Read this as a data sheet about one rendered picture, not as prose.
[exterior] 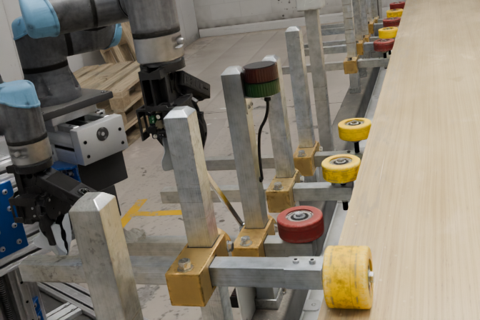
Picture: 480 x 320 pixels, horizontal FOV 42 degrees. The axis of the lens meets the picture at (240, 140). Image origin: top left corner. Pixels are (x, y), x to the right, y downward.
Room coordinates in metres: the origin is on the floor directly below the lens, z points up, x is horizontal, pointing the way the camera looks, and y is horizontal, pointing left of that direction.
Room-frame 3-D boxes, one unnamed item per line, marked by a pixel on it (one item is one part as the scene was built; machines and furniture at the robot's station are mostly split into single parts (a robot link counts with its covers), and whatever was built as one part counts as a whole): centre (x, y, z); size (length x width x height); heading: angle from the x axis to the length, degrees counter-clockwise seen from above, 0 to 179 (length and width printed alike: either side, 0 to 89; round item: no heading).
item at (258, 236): (1.04, 0.00, 0.85); 0.13 x 0.06 x 0.05; 161
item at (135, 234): (1.11, 0.25, 0.87); 0.09 x 0.07 x 0.02; 71
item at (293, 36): (1.53, -0.17, 0.91); 0.03 x 0.03 x 0.48; 71
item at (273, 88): (1.05, -0.05, 1.13); 0.06 x 0.06 x 0.02
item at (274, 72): (1.05, -0.05, 1.16); 0.06 x 0.06 x 0.02
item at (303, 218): (0.99, -0.08, 0.85); 0.08 x 0.08 x 0.11
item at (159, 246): (1.06, 0.11, 0.84); 0.43 x 0.03 x 0.04; 71
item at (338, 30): (3.17, -0.66, 0.83); 0.43 x 0.03 x 0.04; 71
